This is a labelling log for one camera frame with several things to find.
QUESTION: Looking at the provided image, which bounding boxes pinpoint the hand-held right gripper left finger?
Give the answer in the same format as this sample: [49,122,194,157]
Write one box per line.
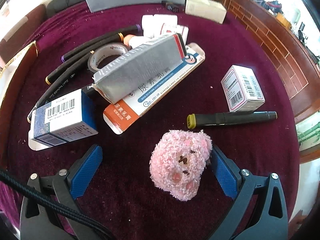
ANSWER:
[20,144,103,240]

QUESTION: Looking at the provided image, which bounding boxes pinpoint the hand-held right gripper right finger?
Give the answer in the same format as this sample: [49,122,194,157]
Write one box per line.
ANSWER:
[211,145,289,240]

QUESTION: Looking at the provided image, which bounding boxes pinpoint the pink plush toy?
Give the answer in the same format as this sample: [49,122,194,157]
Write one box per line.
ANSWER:
[149,129,213,202]

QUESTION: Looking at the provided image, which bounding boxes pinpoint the blue white medicine box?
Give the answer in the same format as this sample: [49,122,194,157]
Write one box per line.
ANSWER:
[27,89,98,152]

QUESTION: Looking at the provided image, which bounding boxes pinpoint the black marker olive caps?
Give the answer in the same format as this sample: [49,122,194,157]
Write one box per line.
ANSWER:
[187,111,277,130]

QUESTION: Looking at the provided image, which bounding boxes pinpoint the black marker white lettering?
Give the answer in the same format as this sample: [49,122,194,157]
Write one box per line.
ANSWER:
[27,79,88,120]

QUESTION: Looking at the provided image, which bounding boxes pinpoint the white pink medicine box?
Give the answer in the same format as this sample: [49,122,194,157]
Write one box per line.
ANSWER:
[221,65,265,112]

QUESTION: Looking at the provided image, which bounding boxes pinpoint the black marker gold caps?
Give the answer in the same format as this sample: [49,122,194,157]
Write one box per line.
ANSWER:
[45,32,125,85]

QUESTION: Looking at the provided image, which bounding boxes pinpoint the orange white ointment box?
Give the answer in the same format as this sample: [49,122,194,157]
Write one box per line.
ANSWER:
[103,42,206,135]

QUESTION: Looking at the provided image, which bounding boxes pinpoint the long grey box red end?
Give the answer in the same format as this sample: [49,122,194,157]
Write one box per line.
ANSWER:
[91,33,187,104]

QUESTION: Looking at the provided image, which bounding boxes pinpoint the gold-rimmed cardboard box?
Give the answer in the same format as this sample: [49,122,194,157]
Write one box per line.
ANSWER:
[0,41,40,140]

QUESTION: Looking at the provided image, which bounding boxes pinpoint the brown tape roll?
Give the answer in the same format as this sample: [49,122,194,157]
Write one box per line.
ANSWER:
[87,43,130,73]

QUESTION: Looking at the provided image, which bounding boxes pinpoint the black marker purple caps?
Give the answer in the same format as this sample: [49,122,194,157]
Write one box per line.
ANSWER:
[61,24,141,62]

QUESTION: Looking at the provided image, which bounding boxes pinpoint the white bottle orange cap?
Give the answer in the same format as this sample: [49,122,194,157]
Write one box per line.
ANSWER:
[123,35,152,49]

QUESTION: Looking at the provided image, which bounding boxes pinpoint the white bottle red label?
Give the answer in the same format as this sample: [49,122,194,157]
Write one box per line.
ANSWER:
[154,15,178,35]

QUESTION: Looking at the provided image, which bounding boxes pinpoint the maroon velvet cloth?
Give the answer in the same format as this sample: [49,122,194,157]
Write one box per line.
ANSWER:
[5,1,300,240]

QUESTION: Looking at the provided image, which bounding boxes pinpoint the brown padded cushion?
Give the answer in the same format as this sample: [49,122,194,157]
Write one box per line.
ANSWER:
[0,5,47,60]

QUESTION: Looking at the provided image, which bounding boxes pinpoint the white cardboard box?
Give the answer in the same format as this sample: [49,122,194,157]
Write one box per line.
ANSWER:
[185,0,227,25]

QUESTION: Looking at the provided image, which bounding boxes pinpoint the black padded cushion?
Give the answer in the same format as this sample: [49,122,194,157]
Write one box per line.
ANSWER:
[46,0,87,14]

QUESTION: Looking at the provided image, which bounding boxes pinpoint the small black box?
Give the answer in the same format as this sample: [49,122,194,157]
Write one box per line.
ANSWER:
[161,0,186,12]

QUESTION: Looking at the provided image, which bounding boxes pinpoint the black braided cable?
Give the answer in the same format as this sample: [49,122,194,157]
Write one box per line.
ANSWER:
[0,167,115,240]

